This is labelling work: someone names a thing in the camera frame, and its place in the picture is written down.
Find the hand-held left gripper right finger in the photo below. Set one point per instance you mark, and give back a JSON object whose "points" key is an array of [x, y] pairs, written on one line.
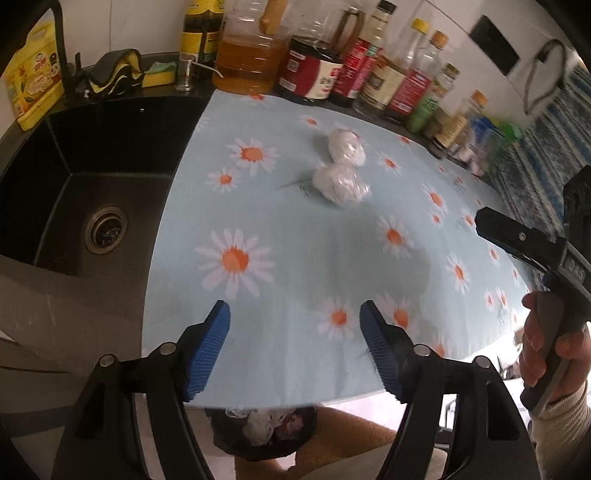
{"points": [[381, 350]]}

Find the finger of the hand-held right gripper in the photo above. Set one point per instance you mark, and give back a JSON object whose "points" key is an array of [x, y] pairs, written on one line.
{"points": [[517, 237]]}

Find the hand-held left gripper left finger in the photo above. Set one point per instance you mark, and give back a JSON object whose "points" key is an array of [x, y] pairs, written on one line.
{"points": [[210, 350]]}

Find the black trash bag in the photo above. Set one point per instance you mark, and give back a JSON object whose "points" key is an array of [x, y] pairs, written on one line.
{"points": [[295, 443]]}

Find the large white paper ball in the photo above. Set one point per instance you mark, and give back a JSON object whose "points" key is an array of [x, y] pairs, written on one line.
{"points": [[341, 185]]}

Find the small white paper ball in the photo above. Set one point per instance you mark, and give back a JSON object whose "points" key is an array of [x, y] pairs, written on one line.
{"points": [[345, 146]]}

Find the person's right forearm cream sleeve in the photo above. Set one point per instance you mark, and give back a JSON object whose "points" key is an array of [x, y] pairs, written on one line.
{"points": [[565, 438]]}

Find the person's right hand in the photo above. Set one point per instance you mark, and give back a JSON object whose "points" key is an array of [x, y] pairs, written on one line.
{"points": [[577, 360]]}

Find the blue patterned cloth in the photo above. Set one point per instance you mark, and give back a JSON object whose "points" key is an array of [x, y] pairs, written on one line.
{"points": [[535, 175]]}

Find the seasoning packets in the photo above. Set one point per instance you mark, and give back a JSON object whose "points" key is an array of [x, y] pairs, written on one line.
{"points": [[485, 143]]}

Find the person's beige pants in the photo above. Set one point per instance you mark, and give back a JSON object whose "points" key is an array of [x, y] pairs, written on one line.
{"points": [[341, 443]]}

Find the daisy print blue tablecloth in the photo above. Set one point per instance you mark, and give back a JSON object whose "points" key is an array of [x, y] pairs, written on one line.
{"points": [[304, 258]]}

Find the small seasoning jar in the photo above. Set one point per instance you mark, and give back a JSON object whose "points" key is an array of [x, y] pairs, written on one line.
{"points": [[452, 129]]}

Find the small green label bottle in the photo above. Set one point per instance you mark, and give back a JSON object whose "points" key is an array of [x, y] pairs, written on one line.
{"points": [[425, 113]]}

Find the metal sink drain strainer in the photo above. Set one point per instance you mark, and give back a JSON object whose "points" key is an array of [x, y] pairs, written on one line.
{"points": [[105, 230]]}

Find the yellow cap bottle red label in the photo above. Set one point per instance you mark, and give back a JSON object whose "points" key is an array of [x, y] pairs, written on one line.
{"points": [[413, 90]]}

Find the clear bottle beige label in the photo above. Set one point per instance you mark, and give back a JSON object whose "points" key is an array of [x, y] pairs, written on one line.
{"points": [[383, 85]]}

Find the black sink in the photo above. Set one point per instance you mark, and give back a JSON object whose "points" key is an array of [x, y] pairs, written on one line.
{"points": [[101, 152]]}

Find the dark bottle red label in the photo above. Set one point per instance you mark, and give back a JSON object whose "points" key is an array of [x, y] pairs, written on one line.
{"points": [[355, 69]]}

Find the large soy sauce jug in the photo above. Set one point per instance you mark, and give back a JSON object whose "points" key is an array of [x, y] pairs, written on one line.
{"points": [[309, 74]]}

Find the metal soap dispenser pump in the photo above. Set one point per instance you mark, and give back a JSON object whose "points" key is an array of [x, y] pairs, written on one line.
{"points": [[184, 74]]}

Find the yellow green sponge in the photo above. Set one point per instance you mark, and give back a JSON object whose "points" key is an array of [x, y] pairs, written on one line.
{"points": [[159, 76]]}

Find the large cooking oil jug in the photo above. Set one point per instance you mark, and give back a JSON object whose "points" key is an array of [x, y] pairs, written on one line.
{"points": [[247, 64]]}

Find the grey yellow dish cloth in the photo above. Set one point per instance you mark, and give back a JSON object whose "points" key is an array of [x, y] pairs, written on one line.
{"points": [[115, 74]]}

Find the dark green bottle yellow label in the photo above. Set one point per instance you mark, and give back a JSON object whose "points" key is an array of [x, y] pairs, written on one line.
{"points": [[201, 32]]}

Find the yellow dish soap bottle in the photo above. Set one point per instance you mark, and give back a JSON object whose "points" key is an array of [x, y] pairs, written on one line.
{"points": [[32, 78]]}

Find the black faucet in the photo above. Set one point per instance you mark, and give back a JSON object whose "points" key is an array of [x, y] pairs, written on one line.
{"points": [[64, 55]]}

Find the black wall outlet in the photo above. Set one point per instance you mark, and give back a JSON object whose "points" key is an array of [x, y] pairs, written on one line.
{"points": [[496, 44]]}

